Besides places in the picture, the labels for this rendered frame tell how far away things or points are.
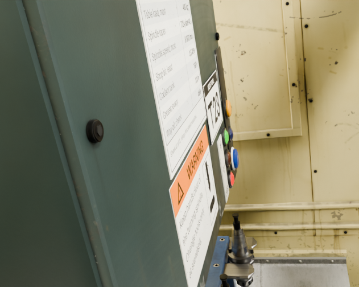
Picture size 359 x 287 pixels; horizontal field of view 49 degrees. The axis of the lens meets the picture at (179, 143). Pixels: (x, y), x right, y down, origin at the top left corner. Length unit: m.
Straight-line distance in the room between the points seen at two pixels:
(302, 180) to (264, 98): 0.32
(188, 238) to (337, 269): 1.26
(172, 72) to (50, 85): 0.17
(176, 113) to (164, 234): 0.10
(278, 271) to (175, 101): 1.29
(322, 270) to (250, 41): 0.85
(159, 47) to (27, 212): 0.16
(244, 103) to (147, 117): 1.06
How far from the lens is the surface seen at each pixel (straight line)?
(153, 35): 0.29
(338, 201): 1.46
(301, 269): 1.57
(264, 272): 1.57
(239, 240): 0.97
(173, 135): 0.31
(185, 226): 0.33
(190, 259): 0.35
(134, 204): 0.23
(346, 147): 1.38
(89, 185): 0.19
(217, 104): 0.51
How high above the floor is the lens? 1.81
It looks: 19 degrees down
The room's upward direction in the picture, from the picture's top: 10 degrees counter-clockwise
